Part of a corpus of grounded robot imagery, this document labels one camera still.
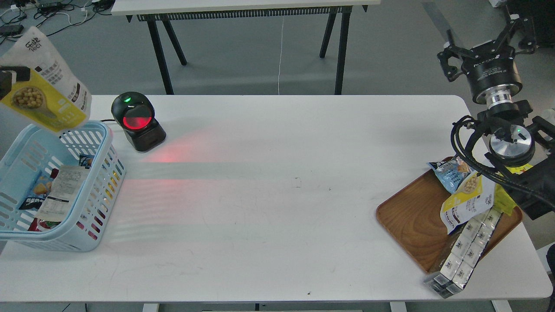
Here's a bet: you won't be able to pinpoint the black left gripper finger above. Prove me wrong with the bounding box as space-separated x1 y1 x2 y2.
0 66 30 100

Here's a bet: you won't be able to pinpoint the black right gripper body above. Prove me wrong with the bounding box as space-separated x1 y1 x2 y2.
461 55 522 104

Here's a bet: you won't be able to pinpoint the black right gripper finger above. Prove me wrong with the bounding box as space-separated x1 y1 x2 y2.
437 29 475 83
491 14 537 55

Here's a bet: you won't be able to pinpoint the yellow white nut snack pouch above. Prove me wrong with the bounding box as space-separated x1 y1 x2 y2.
1 26 91 133

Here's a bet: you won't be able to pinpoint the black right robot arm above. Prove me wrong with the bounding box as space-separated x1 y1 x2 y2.
437 14 555 219

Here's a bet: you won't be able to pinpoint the light blue plastic basket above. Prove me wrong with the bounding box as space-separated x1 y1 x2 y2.
1 121 126 251

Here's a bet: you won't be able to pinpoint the blue snack packet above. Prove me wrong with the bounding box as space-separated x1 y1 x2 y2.
428 156 473 194

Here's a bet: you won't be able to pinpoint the white snack packet in basket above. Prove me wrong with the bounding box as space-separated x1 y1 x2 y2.
35 166 90 222

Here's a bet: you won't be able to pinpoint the yellow cartoon face snack bag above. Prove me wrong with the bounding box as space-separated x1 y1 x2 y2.
493 163 533 216

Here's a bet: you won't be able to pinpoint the blue chips packet in basket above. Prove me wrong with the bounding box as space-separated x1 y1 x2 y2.
18 154 95 211

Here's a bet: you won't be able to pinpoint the white multipack snack boxes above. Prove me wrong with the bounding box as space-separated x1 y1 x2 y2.
424 208 503 299

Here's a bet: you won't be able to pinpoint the black barcode scanner red window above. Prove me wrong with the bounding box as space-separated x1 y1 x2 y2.
111 91 167 153

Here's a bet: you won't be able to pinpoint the black legged background table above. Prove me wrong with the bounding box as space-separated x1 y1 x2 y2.
110 0 381 95

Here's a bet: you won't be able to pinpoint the brown wooden tray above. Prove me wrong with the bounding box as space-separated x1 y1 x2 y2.
376 157 523 274

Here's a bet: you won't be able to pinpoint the black floor cables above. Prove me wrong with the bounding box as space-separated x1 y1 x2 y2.
0 0 115 44

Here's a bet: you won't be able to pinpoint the white hanging cable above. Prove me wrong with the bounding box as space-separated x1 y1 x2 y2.
277 16 285 95

